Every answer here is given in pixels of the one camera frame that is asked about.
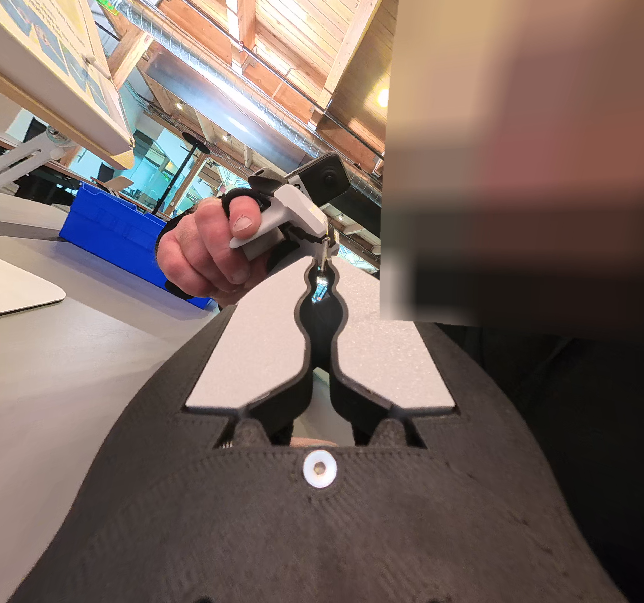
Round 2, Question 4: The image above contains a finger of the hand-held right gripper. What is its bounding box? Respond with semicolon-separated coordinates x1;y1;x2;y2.
273;184;329;241

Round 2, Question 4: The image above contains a black pole with round top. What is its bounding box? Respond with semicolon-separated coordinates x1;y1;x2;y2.
153;131;212;214

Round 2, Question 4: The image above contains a person's right hand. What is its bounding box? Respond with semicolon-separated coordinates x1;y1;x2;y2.
156;196;270;307

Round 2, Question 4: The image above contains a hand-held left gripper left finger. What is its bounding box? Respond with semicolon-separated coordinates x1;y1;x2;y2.
185;255;323;445

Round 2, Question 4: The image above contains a printed instruction sheet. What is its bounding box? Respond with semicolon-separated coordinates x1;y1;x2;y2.
0;0;119;121

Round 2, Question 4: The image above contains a person's torso in black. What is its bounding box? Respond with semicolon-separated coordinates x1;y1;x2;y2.
438;321;644;603

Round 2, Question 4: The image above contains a silver spiral air duct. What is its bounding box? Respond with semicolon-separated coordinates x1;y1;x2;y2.
70;0;384;206

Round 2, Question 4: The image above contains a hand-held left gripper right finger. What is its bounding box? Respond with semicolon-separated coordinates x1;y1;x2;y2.
323;255;457;447

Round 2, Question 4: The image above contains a blue plastic bin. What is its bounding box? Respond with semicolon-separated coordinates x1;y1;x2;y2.
59;183;216;310

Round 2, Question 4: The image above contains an instruction sheet on white stand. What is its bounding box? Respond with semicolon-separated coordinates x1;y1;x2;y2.
0;0;137;318

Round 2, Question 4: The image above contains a long metal screw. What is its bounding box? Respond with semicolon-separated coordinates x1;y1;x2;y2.
312;238;334;304

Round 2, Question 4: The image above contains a grey desk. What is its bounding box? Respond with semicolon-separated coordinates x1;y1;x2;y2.
0;193;242;603

